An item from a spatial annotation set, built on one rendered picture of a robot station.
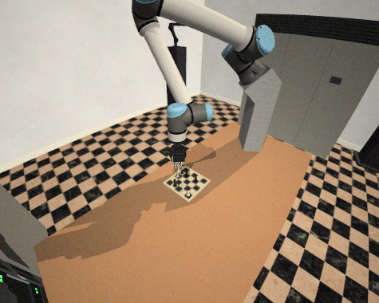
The chessboard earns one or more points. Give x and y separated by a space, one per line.
189 184

